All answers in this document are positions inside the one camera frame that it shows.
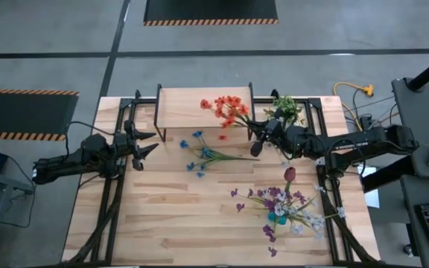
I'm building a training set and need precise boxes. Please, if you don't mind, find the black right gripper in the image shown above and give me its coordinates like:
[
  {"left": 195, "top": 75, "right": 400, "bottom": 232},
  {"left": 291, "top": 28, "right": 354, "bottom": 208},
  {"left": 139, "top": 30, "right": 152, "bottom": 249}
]
[{"left": 250, "top": 118, "right": 299, "bottom": 157}]

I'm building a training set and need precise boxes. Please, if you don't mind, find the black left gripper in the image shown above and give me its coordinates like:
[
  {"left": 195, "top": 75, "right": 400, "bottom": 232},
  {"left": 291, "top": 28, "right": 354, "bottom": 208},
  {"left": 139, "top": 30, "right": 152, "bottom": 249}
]
[{"left": 114, "top": 121, "right": 159, "bottom": 171}]

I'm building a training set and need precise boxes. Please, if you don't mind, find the orange artificial flower bunch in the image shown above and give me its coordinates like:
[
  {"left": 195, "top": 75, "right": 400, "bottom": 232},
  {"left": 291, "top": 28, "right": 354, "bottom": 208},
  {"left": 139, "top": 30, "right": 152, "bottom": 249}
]
[{"left": 199, "top": 95, "right": 255, "bottom": 130}]

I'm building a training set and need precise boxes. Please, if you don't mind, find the red artificial tulip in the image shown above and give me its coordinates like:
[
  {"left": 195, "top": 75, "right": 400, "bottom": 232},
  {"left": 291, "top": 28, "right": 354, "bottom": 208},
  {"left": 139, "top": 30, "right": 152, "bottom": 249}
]
[{"left": 283, "top": 166, "right": 297, "bottom": 194}]

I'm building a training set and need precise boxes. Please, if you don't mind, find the blue artificial flower bunch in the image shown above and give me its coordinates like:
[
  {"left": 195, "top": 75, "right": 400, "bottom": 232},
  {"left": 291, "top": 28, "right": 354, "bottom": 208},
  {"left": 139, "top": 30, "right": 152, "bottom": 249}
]
[{"left": 179, "top": 130, "right": 260, "bottom": 179}]

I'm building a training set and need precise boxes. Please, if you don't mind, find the purple artificial flower bunch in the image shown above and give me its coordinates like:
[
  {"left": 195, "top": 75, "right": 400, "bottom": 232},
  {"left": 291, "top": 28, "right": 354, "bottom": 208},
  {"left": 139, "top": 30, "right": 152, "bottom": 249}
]
[{"left": 230, "top": 185, "right": 308, "bottom": 258}]

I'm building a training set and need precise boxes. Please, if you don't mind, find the blue glass vase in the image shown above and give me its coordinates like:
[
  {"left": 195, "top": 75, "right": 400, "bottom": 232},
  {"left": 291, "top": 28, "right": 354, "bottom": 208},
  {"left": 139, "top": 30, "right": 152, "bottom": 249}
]
[{"left": 267, "top": 211, "right": 288, "bottom": 226}]

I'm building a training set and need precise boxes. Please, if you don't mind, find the white spotted artificial flower bunch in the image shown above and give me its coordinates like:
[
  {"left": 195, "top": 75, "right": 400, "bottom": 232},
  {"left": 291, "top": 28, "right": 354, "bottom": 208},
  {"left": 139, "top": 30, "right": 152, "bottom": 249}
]
[{"left": 273, "top": 184, "right": 348, "bottom": 239}]

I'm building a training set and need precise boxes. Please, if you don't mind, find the wooden shelf with black legs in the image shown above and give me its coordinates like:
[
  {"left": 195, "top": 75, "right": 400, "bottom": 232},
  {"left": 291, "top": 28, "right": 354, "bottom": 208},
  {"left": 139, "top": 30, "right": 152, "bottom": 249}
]
[{"left": 153, "top": 82, "right": 255, "bottom": 142}]

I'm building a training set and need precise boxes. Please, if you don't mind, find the green plant in white pot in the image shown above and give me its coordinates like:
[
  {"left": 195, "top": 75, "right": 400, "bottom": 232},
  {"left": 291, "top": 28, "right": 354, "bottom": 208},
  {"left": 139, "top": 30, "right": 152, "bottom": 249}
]
[{"left": 266, "top": 95, "right": 305, "bottom": 130}]

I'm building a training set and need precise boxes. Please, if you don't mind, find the black power adapter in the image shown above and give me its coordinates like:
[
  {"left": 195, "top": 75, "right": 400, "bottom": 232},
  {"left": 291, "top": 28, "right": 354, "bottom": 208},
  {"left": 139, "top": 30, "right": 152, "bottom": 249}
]
[{"left": 359, "top": 115, "right": 375, "bottom": 130}]

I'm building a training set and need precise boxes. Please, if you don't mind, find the black hazard-striped floor mat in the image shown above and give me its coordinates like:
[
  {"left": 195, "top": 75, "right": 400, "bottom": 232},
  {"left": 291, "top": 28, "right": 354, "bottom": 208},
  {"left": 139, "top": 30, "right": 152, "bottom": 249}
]
[
  {"left": 143, "top": 0, "right": 279, "bottom": 27},
  {"left": 0, "top": 88, "right": 80, "bottom": 141}
]

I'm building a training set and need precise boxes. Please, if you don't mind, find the white paper sheet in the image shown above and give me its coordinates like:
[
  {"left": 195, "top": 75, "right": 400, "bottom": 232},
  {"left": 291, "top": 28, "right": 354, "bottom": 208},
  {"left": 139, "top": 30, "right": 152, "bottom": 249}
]
[{"left": 359, "top": 167, "right": 381, "bottom": 209}]

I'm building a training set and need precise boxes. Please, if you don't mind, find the grey metal cart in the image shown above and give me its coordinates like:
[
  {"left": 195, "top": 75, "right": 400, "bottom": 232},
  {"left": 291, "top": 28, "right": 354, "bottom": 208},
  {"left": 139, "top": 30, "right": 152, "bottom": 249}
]
[{"left": 0, "top": 167, "right": 36, "bottom": 268}]

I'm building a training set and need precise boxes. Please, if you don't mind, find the grey desk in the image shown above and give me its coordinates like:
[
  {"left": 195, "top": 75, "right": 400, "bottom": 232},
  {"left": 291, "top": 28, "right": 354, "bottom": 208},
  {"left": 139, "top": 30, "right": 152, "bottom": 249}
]
[{"left": 391, "top": 76, "right": 429, "bottom": 179}]

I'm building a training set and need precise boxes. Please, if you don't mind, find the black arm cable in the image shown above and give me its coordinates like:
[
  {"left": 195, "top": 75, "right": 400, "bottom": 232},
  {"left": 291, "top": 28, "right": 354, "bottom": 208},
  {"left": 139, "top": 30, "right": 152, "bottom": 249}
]
[{"left": 64, "top": 121, "right": 126, "bottom": 157}]

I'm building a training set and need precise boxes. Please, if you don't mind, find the yellow power cable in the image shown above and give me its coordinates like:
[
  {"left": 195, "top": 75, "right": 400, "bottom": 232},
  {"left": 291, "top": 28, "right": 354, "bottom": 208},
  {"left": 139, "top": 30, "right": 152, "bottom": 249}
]
[{"left": 333, "top": 82, "right": 375, "bottom": 131}]

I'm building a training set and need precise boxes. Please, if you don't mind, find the black cable bundle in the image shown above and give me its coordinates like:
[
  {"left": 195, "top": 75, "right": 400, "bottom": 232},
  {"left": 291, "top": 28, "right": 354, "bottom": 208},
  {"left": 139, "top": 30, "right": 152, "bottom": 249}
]
[{"left": 344, "top": 89, "right": 400, "bottom": 130}]

